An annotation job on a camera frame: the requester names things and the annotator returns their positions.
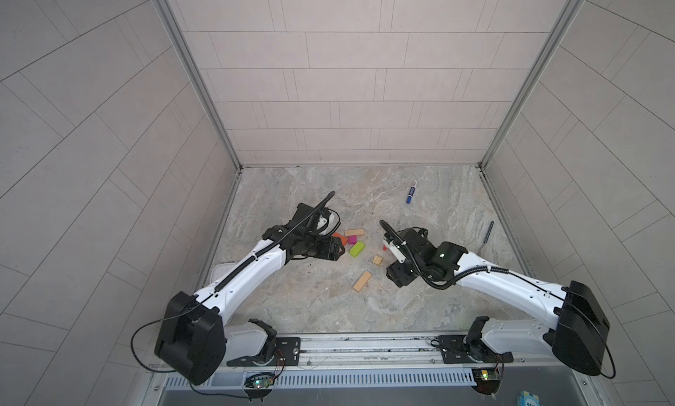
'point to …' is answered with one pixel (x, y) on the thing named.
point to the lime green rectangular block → (357, 249)
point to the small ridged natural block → (377, 259)
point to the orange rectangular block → (343, 239)
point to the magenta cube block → (352, 239)
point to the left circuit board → (259, 380)
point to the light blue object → (527, 399)
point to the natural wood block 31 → (354, 232)
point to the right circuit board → (487, 380)
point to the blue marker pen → (411, 192)
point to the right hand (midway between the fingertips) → (394, 270)
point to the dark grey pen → (486, 238)
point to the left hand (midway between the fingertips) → (342, 247)
